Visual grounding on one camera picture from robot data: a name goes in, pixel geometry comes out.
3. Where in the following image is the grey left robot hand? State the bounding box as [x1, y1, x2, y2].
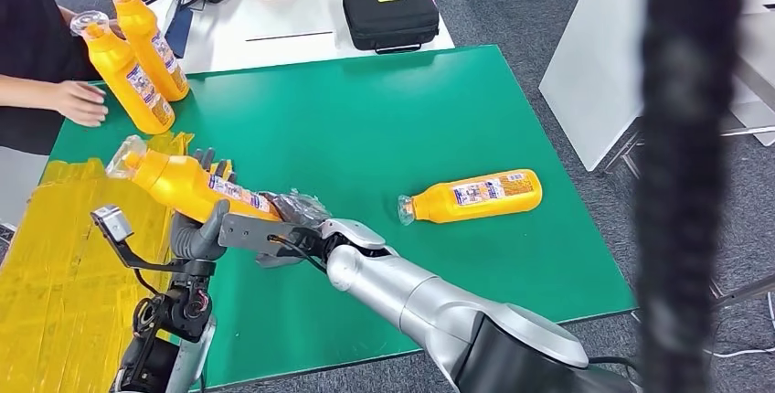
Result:
[169, 147, 238, 262]

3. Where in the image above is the person's right hand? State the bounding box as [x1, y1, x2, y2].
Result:
[51, 80, 111, 129]

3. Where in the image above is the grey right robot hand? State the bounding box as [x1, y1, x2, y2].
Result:
[257, 188, 333, 269]

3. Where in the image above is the yellow detergent bottle clear cap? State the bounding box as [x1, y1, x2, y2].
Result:
[69, 9, 176, 136]
[105, 134, 284, 224]
[101, 0, 191, 103]
[397, 168, 545, 227]

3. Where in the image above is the thin black stick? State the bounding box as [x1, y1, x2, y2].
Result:
[245, 31, 335, 43]

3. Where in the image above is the dark blue folded stand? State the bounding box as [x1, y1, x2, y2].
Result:
[165, 0, 195, 59]

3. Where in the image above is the black zipped carrying case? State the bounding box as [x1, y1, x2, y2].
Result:
[342, 0, 441, 56]

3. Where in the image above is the person's body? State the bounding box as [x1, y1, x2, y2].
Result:
[0, 0, 104, 156]

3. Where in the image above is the yellow plastic sheet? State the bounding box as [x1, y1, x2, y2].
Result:
[0, 131, 238, 393]

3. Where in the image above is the white desk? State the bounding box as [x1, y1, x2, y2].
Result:
[538, 0, 775, 172]

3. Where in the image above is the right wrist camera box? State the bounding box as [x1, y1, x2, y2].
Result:
[218, 213, 322, 259]

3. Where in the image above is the black braided hanging cable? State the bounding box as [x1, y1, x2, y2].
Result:
[632, 0, 748, 393]

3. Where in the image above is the steel frame table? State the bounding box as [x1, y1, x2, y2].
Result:
[599, 11, 775, 313]

